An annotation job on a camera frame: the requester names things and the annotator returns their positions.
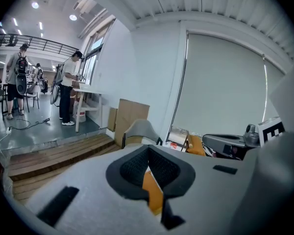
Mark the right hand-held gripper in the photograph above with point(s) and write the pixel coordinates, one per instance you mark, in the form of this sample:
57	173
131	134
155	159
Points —
250	138

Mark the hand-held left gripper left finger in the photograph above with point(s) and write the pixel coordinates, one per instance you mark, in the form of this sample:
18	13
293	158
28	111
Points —
127	177

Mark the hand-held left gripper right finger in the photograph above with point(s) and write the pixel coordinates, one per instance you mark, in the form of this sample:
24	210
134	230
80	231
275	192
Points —
171	175

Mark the grey chair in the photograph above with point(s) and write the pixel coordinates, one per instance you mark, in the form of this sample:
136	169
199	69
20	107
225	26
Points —
143	128

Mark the grey roller blind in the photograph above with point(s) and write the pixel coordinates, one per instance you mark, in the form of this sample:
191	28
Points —
223	87

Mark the small cardboard sheet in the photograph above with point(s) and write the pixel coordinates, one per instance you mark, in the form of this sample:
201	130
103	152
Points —
112	119

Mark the large cardboard sheet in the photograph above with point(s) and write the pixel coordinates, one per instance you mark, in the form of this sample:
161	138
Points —
131	116

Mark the wooden step platform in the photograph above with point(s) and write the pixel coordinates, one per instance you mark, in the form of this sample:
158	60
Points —
58	153

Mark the white bucket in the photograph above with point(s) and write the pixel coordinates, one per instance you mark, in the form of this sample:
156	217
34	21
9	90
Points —
79	114

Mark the white table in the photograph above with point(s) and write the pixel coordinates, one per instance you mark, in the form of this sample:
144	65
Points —
87	92

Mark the white power strip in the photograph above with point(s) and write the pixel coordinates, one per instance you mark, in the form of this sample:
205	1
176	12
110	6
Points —
8	130

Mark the black metal railing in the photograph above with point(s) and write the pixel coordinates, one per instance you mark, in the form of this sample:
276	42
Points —
36	44

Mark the round ceiling light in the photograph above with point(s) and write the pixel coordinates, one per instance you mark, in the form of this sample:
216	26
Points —
35	5
73	17

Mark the wooden frame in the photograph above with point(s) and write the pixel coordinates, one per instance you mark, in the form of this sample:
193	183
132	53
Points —
186	141

